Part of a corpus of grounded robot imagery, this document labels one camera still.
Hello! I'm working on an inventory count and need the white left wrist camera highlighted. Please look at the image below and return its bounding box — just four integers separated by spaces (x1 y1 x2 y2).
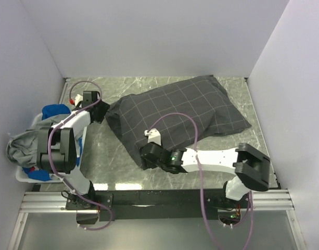
69 94 83 107

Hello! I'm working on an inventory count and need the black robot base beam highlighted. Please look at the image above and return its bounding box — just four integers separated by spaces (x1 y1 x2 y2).
61 189 249 225

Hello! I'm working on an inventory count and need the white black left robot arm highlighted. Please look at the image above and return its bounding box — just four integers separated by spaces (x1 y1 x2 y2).
36 91 110 209

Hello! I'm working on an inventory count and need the white plastic laundry basket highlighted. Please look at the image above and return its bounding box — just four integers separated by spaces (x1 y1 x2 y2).
16 127 87 183

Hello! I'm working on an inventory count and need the blue garment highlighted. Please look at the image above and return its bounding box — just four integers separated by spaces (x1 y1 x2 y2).
23 104 82 181

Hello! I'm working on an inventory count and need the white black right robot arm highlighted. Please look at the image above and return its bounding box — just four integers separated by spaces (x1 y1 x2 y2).
139 142 270 208

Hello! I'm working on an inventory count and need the aluminium frame rail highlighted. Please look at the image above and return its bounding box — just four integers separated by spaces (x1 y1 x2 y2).
7 190 307 249

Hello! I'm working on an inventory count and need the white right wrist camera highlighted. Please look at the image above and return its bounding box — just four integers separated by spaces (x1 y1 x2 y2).
144 128 161 146

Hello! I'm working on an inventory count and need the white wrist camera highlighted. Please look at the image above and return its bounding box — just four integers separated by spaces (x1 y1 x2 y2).
69 94 83 107
144 128 161 146

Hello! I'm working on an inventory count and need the grey button shirt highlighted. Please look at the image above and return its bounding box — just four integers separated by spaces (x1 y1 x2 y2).
6 115 68 170

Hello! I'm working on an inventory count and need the dark grey checked pillowcase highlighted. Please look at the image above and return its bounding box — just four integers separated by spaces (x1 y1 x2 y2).
105 75 251 167

